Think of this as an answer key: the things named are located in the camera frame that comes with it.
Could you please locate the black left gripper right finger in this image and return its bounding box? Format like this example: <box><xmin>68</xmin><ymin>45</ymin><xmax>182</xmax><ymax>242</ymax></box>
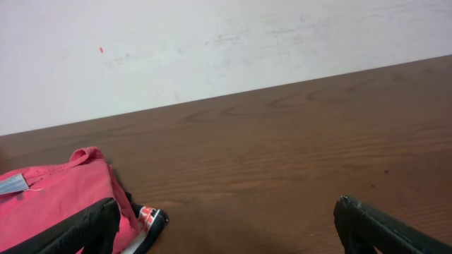
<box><xmin>333</xmin><ymin>195</ymin><xmax>451</xmax><ymax>254</ymax></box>

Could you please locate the folded red t-shirt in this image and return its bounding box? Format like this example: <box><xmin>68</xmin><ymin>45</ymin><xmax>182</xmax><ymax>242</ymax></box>
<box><xmin>1</xmin><ymin>147</ymin><xmax>141</xmax><ymax>253</ymax></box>

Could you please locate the folded black printed garment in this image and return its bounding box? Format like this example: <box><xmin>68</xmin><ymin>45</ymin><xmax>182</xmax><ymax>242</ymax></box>
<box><xmin>121</xmin><ymin>192</ymin><xmax>169</xmax><ymax>254</ymax></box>

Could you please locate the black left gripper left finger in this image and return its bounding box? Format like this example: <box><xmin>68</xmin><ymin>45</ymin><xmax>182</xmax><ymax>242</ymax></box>
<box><xmin>3</xmin><ymin>198</ymin><xmax>121</xmax><ymax>254</ymax></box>

